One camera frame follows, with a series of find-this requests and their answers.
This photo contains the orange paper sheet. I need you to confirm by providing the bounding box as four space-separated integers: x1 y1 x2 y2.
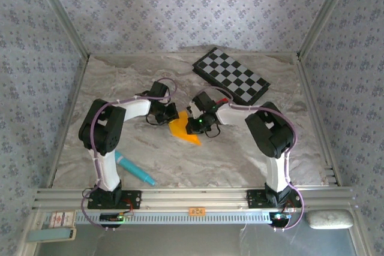
167 110 202 146

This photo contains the black and grey chessboard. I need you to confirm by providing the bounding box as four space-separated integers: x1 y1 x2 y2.
191 47 271 112

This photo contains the teal marker pen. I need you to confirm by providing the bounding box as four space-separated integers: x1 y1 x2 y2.
114 151 157 186

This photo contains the red and white small box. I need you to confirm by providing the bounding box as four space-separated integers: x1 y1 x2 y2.
49 210 76 228

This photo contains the grey speckled oval pad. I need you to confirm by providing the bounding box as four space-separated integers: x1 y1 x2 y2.
306 209 355 229

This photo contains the pale teal flat case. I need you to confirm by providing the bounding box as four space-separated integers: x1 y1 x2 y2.
27 227 77 242

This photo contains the black left gripper cable loop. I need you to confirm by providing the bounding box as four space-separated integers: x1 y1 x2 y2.
145 114 169 127

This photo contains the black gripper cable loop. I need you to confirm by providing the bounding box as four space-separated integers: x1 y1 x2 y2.
145 114 169 127
203 125 221 139

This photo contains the black right gripper cable loop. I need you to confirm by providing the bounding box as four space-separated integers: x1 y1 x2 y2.
203 125 221 139

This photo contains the aluminium mounting rail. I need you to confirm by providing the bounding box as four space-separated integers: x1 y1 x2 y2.
32 186 358 210

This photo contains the grey slotted cable tray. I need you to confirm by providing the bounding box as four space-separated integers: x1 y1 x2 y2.
74 210 272 225

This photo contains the aluminium table side rail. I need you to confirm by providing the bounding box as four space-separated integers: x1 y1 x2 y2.
295 53 343 186
46 55 91 188

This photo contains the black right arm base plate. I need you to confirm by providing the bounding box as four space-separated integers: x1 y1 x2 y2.
246 189 302 209

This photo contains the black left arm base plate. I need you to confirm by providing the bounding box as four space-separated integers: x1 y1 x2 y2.
86 189 142 210

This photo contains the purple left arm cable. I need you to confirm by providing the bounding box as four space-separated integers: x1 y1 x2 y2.
80 77 178 233

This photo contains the aluminium frame post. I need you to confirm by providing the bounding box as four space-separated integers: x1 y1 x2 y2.
296 0 358 59
29 0 91 59

